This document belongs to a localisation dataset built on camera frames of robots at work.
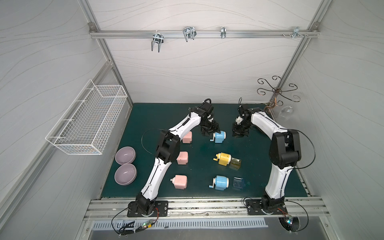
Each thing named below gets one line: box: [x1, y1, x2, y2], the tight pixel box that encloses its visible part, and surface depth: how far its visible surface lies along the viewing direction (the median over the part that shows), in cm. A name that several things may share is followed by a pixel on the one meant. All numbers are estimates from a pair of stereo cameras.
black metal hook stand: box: [256, 75, 301, 113], surface depth 88 cm
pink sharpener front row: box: [170, 175, 188, 190], surface depth 78 cm
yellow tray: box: [229, 157, 242, 171], surface depth 90 cm
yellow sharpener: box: [213, 152, 232, 166], surface depth 86 cm
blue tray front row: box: [233, 177, 245, 190], surface depth 83 cm
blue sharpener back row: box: [209, 131, 227, 144], surface depth 96 cm
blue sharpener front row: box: [208, 175, 230, 191], surface depth 77 cm
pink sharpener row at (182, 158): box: [176, 151, 189, 165], surface depth 86 cm
